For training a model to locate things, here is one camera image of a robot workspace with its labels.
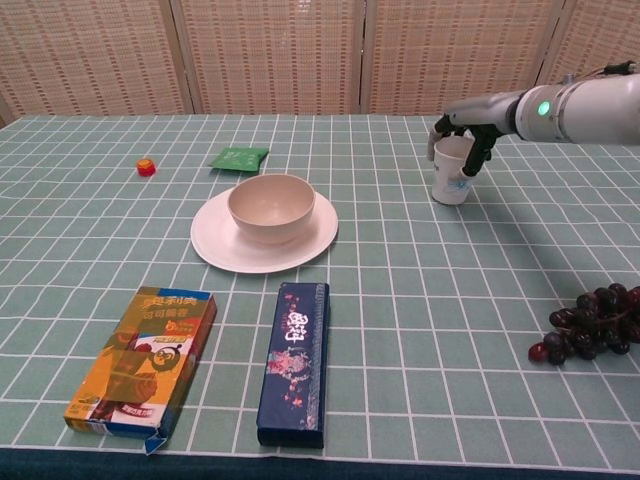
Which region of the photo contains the white round plate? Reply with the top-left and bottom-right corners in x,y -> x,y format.
189,188 -> 339,275

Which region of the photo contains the bamboo folding screen panel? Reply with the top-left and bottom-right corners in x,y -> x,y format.
171,0 -> 370,117
530,0 -> 640,116
0,0 -> 202,121
360,0 -> 570,117

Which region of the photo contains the dark blue long box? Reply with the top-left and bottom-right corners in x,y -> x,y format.
255,281 -> 331,449

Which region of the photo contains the beige bowl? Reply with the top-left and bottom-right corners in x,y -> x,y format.
227,173 -> 316,245

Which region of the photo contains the dark purple grape bunch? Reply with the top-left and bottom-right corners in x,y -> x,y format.
528,282 -> 640,366

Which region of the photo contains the orange snack box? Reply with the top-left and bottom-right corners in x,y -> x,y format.
63,285 -> 219,457

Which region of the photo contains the green grid tablecloth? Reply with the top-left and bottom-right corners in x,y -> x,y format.
0,113 -> 640,480

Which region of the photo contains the green snack packet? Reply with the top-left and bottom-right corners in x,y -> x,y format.
207,146 -> 270,174

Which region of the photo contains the white paper cup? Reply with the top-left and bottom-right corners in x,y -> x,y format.
431,137 -> 475,205

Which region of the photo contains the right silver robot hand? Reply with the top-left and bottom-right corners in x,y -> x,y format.
427,92 -> 519,177

